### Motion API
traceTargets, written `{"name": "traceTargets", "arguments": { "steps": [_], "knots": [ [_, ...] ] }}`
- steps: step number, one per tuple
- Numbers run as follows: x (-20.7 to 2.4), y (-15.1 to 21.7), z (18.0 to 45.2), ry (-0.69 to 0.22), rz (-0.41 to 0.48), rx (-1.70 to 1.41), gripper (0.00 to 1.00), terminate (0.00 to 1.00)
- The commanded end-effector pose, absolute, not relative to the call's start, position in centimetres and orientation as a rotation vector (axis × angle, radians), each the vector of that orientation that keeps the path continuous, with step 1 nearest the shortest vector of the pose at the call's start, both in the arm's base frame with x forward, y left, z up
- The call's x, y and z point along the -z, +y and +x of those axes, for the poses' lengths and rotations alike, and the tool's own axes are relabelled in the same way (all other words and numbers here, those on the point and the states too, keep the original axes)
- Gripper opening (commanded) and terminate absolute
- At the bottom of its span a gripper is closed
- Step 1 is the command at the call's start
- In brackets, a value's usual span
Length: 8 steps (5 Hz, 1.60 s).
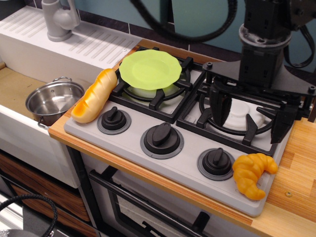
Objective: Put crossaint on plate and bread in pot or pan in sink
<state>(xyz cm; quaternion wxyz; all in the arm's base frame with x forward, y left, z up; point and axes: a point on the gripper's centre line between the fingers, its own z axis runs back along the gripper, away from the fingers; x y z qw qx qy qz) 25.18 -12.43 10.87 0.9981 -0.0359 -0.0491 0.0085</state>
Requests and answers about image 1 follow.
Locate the left black stove knob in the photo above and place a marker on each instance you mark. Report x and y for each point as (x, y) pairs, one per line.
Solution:
(114, 121)

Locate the grey toy faucet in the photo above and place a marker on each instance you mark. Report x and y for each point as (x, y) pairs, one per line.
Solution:
(59, 21)

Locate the light green plastic plate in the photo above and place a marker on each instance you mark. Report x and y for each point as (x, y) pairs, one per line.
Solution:
(150, 69)

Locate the black burner grate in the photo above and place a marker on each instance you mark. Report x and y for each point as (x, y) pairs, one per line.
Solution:
(245, 130)
(166, 103)

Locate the black stove knob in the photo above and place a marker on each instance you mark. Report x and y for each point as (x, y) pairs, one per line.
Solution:
(114, 121)
(162, 141)
(216, 164)

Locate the white toy sink unit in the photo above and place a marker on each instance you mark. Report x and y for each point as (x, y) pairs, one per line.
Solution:
(28, 59)

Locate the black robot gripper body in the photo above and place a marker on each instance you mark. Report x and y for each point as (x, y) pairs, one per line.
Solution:
(267, 81)

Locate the middle black stove knob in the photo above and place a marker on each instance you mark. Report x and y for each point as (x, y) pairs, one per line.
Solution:
(162, 141)

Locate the black oven door handle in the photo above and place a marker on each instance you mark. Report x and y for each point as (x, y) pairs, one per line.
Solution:
(145, 205)

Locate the right black stove knob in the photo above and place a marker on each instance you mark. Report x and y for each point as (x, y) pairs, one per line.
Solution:
(216, 164)

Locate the wooden drawer front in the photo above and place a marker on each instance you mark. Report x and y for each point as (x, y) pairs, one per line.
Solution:
(24, 179)

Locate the small stainless steel pot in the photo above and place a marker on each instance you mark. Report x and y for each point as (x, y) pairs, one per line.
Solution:
(50, 101)

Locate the orange toy croissant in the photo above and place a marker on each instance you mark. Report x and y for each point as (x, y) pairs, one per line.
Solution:
(248, 169)

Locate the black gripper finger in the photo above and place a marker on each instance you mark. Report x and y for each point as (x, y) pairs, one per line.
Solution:
(283, 121)
(220, 104)

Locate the toy baguette bread loaf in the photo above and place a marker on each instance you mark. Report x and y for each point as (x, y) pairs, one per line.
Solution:
(95, 97)

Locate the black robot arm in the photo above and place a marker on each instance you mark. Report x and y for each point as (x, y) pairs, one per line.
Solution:
(265, 36)

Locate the grey toy stove top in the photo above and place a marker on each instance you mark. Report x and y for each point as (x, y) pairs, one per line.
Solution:
(181, 168)

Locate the black left burner grate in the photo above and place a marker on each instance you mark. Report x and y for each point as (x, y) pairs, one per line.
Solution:
(166, 103)

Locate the black right burner grate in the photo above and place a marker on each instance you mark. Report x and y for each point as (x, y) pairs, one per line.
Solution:
(245, 130)

